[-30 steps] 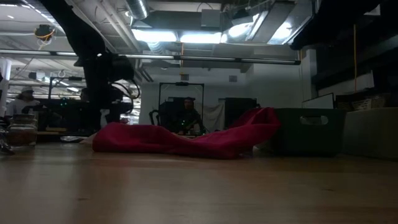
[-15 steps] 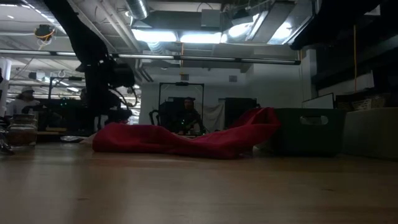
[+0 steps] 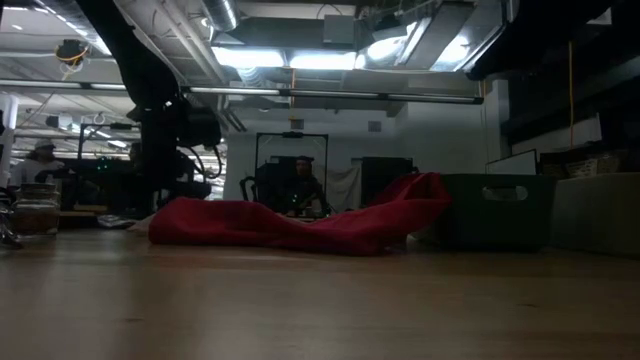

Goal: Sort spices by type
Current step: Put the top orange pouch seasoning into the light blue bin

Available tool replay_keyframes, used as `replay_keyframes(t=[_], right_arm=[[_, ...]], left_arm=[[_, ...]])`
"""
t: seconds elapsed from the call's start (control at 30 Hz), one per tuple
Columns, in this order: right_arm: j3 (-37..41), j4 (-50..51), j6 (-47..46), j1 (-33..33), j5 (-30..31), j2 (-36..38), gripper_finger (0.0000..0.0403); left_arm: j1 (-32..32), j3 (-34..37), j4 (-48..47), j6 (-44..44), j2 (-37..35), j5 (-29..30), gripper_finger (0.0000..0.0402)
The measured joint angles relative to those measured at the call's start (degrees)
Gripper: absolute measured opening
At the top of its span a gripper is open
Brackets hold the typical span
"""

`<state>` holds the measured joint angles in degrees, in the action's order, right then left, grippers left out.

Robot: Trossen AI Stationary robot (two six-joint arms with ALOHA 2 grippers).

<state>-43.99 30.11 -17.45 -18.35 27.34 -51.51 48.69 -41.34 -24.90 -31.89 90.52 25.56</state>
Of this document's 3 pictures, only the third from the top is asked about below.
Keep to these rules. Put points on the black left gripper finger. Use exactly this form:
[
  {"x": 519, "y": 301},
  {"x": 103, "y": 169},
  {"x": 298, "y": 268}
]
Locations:
[
  {"x": 151, "y": 182},
  {"x": 169, "y": 175}
]

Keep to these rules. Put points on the cork-stoppered glass spice jar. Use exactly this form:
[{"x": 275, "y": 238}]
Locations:
[{"x": 35, "y": 215}]

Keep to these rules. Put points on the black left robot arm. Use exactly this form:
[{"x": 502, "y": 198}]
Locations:
[{"x": 140, "y": 65}]

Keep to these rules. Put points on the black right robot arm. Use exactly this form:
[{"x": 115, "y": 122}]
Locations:
[{"x": 550, "y": 30}]

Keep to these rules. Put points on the pale pink cloth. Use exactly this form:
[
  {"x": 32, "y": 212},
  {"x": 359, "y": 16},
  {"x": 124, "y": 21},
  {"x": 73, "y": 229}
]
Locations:
[{"x": 139, "y": 227}]

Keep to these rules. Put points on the black office chair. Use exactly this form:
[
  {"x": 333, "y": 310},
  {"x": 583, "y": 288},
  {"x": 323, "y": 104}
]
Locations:
[{"x": 248, "y": 187}]

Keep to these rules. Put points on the white hanging sheet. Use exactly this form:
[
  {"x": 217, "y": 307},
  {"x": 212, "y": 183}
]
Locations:
[{"x": 345, "y": 185}]

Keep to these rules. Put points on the red cloth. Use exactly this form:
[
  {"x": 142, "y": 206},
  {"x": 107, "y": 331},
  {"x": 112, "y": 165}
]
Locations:
[{"x": 350, "y": 235}]

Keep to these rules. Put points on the grey ceiling box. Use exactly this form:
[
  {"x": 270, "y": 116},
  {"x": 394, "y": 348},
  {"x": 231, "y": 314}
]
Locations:
[{"x": 340, "y": 29}]

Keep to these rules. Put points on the dark cabinet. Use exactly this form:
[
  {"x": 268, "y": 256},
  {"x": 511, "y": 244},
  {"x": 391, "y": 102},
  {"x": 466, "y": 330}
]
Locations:
[{"x": 382, "y": 172}]

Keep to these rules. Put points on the long ceiling light bar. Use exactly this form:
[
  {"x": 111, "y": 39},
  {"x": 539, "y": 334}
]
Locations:
[{"x": 425, "y": 98}]

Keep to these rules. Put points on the teal plastic bin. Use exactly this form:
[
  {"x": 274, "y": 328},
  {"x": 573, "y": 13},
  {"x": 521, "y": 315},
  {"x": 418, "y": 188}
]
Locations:
[{"x": 475, "y": 220}]

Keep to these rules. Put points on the whiteboard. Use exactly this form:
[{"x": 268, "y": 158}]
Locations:
[{"x": 515, "y": 164}]

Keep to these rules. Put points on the dark storage box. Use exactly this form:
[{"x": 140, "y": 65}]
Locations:
[{"x": 552, "y": 165}]

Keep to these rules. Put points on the woven basket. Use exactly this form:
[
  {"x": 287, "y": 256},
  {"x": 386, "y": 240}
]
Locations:
[{"x": 595, "y": 165}]

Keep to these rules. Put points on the translucent grey plastic bin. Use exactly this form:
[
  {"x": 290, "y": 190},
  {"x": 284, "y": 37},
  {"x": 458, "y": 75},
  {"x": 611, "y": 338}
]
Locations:
[{"x": 600, "y": 215}]

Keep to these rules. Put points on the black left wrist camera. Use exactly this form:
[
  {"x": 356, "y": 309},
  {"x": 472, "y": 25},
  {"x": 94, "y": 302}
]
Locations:
[{"x": 202, "y": 127}]

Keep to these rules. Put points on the black gantry frame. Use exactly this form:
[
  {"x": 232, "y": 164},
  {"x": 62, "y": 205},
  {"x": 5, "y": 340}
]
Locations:
[{"x": 292, "y": 134}]

